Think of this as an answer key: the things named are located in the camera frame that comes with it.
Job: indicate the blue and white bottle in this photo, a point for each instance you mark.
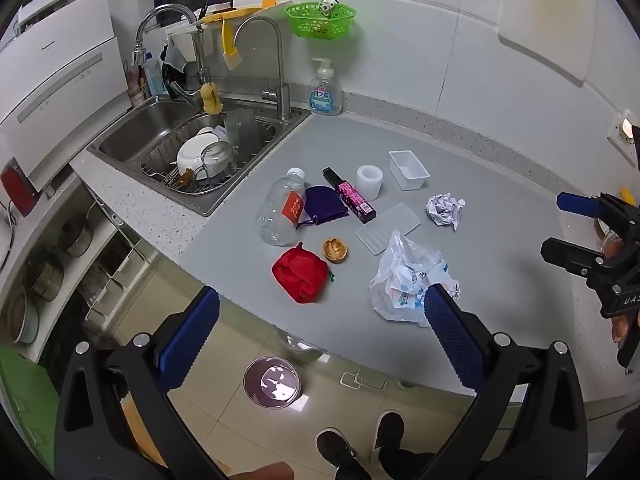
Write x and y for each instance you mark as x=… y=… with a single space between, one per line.
x=154 y=80

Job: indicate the round trash bin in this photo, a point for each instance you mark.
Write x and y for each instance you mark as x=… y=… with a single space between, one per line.
x=272 y=382

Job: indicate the yellow and white scraper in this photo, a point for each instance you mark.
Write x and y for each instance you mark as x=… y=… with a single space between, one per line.
x=230 y=50

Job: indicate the clear plastic container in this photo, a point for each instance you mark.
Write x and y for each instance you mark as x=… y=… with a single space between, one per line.
x=242 y=130

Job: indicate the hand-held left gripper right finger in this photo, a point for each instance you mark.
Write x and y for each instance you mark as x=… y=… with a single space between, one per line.
x=455 y=340

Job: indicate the white rectangular plastic container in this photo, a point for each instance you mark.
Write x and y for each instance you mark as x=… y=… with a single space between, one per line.
x=407 y=172

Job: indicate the green cabinet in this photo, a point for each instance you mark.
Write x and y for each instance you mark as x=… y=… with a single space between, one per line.
x=25 y=400

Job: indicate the black trousers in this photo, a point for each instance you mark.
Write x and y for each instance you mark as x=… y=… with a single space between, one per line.
x=385 y=465

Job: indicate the pale basin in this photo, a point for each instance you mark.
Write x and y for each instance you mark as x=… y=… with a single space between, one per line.
x=22 y=317

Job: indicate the green plastic basket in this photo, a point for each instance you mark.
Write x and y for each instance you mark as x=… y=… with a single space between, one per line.
x=300 y=22

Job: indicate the white translucent cylinder cup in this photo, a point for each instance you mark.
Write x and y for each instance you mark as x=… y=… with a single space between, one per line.
x=370 y=185

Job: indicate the steel pot with lid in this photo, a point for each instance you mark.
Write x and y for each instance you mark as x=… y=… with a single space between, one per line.
x=77 y=235

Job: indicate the clear soap dispenser bottle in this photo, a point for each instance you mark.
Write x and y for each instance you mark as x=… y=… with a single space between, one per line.
x=325 y=97

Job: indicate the steel gooseneck faucet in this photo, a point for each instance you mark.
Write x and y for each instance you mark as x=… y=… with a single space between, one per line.
x=282 y=100

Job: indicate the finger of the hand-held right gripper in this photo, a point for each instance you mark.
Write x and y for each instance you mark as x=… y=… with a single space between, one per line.
x=565 y=254
x=575 y=203

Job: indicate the white storage bin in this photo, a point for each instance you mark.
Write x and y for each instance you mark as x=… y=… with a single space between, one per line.
x=102 y=305
x=127 y=262

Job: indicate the white wall socket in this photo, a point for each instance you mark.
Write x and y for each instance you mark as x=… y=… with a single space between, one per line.
x=620 y=135

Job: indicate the white dishwasher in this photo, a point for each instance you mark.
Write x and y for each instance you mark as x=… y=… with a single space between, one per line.
x=60 y=75

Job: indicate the red cloth pouch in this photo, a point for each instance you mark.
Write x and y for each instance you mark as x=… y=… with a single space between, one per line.
x=300 y=272

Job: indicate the white printed plastic bag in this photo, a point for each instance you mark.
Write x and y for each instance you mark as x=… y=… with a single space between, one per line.
x=400 y=280

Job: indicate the yellow sponge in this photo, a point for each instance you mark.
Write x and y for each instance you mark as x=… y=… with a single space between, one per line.
x=211 y=99

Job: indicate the pink bottle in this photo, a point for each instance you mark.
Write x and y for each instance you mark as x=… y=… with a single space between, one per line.
x=135 y=85

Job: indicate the brown walnut shell half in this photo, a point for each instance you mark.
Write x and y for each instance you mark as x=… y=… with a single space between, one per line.
x=336 y=250

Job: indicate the glass pot lid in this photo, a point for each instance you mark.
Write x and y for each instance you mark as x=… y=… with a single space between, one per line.
x=218 y=160

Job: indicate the clear plastic bottle red label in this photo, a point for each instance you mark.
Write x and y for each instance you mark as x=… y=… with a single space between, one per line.
x=280 y=210

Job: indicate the white plate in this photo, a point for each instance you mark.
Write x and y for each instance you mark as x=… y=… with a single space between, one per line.
x=192 y=155

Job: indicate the black and pink box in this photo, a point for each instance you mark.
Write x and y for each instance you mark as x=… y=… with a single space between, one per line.
x=350 y=195

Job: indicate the person's right hand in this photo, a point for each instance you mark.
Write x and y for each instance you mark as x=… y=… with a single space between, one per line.
x=622 y=330

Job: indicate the stainless steel sink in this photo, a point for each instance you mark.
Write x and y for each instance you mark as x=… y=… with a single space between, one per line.
x=150 y=120

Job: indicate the black shoe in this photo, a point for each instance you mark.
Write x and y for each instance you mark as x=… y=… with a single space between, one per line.
x=390 y=430
x=335 y=447

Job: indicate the chrome kitchen faucet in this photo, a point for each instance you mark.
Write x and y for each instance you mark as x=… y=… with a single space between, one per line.
x=165 y=10

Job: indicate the yellow rack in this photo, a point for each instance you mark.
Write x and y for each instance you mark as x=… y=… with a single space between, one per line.
x=240 y=12

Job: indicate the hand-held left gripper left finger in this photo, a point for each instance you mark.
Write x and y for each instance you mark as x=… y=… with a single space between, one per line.
x=190 y=340

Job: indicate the white paper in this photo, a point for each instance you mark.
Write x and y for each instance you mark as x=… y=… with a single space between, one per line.
x=442 y=209

